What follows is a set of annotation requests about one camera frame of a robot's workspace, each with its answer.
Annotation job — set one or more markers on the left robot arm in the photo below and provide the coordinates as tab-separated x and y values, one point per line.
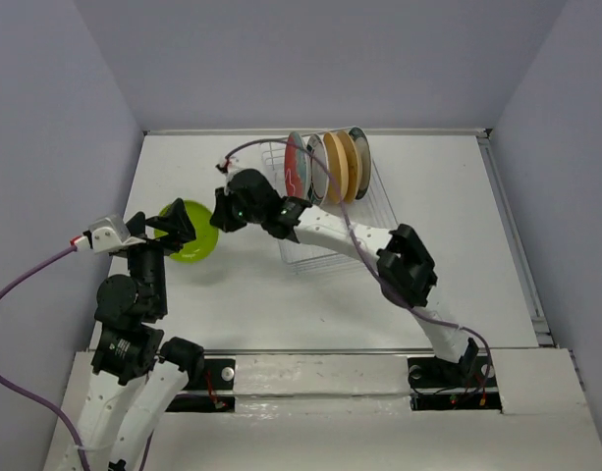
135	374

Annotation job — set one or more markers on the dark green lettered plate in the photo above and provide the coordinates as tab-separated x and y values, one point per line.
363	150

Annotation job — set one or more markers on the teal and red plate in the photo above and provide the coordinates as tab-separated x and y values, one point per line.
296	167

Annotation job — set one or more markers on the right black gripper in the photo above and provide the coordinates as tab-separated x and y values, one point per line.
222	216

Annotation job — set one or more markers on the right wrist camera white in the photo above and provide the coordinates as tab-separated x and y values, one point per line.
229	167

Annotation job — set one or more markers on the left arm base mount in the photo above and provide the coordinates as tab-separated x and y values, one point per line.
212	392

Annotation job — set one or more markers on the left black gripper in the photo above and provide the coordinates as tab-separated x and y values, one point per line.
178	222

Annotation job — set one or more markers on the beige bird pattern plate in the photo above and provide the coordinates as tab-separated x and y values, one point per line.
353	164

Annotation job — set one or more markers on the lime green plate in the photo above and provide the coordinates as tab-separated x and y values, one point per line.
206	235

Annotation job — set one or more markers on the white plate green red rim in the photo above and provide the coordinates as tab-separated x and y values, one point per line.
319	164

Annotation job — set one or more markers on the plain yellow plate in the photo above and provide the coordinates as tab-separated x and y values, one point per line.
339	168

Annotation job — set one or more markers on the white wire dish rack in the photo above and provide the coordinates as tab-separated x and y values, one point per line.
325	239

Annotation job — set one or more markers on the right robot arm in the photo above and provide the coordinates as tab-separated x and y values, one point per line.
397	259

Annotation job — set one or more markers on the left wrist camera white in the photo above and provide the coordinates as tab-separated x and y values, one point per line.
105	235

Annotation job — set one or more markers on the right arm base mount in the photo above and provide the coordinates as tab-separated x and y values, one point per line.
436	385

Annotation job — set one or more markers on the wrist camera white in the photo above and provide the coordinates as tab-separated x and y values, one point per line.
105	235
229	167

